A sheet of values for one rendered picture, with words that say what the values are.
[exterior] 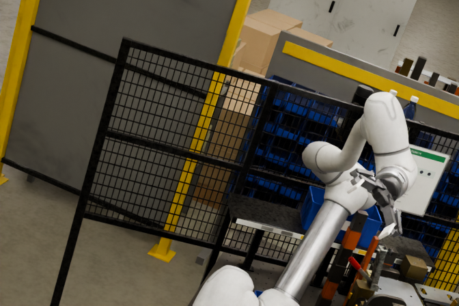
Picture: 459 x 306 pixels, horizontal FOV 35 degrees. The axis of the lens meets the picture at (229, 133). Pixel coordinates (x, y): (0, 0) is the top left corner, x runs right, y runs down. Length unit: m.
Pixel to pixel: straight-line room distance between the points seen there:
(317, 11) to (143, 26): 4.82
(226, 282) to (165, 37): 2.02
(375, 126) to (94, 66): 2.57
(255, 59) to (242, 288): 4.11
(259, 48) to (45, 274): 3.08
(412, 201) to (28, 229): 2.27
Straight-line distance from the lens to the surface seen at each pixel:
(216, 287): 2.45
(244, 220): 2.94
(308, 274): 2.59
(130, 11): 4.22
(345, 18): 8.76
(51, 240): 4.41
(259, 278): 3.26
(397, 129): 2.07
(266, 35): 6.33
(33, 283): 4.03
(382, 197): 1.95
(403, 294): 2.96
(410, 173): 2.10
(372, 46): 8.78
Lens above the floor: 2.31
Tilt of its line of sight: 20 degrees down
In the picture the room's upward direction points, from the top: 19 degrees clockwise
